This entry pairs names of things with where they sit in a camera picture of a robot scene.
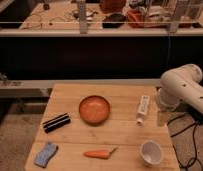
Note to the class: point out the black tray on bench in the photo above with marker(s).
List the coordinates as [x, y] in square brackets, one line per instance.
[114, 20]

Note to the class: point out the metal post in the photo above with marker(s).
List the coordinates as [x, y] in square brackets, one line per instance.
[177, 14]
[81, 7]

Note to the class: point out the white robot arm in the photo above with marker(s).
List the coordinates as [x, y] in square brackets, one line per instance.
[181, 84]

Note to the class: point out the white bottle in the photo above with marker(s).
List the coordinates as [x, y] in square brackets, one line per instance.
[142, 109]

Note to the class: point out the metal post left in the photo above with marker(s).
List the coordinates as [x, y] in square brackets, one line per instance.
[81, 7]

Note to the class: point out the metal post right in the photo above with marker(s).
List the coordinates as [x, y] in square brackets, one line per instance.
[177, 14]

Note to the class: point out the orange container on bench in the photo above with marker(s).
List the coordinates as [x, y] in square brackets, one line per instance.
[135, 18]

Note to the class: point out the orange ceramic bowl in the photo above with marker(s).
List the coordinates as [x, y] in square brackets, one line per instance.
[94, 109]

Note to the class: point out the white cup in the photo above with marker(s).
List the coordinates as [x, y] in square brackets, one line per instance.
[151, 153]

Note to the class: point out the black striped box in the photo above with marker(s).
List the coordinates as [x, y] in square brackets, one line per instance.
[56, 122]

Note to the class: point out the orange toy carrot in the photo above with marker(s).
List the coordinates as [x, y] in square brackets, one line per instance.
[100, 154]

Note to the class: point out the blue sponge cloth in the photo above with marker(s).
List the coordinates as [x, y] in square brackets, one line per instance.
[43, 157]

